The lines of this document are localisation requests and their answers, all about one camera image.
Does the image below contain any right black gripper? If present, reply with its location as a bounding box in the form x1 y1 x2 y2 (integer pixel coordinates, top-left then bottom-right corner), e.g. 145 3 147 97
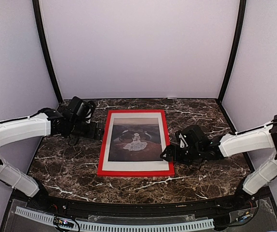
161 144 202 165

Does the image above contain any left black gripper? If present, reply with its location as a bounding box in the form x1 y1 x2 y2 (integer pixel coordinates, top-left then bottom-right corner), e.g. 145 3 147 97
69 119 104 140

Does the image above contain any wooden picture frame red edge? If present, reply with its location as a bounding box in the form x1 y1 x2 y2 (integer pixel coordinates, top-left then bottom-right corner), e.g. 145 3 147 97
97 109 175 178

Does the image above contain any printed photo of painting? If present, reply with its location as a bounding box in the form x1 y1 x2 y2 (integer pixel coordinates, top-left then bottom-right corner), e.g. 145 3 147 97
108 117 162 162

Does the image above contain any clear acrylic sheet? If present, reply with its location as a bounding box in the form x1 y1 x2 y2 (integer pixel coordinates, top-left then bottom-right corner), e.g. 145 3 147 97
101 113 171 173

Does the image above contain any white photo mat border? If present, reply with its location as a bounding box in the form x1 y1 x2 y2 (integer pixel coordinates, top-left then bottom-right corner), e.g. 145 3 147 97
101 113 171 173

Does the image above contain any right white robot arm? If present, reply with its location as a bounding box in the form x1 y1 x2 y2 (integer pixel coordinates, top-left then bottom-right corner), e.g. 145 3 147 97
160 115 277 210

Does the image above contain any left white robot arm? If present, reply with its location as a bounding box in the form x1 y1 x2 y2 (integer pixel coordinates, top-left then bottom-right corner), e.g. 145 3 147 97
0 97 104 211

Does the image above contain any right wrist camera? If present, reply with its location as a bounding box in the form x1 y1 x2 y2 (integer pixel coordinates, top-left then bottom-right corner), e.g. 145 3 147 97
175 131 189 148

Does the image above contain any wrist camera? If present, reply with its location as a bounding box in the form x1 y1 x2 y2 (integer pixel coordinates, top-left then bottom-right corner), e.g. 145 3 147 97
84 107 95 123
175 131 189 148

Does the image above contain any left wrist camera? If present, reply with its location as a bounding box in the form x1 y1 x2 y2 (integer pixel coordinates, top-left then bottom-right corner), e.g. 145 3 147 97
84 107 95 123

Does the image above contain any black front table rail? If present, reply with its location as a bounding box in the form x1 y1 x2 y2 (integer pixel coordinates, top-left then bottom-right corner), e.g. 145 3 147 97
13 193 269 219

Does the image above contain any grey slotted cable duct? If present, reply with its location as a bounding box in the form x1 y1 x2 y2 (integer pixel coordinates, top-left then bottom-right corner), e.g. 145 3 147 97
14 206 215 232

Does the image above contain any left black corner post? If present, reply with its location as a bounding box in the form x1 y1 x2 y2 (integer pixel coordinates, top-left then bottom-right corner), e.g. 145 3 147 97
32 0 63 104

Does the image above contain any black corner post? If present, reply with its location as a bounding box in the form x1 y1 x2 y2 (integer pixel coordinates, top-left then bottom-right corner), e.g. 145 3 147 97
32 0 63 104
217 0 247 105

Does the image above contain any right black corner post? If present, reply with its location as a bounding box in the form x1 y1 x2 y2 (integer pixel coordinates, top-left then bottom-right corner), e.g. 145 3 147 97
217 0 247 105

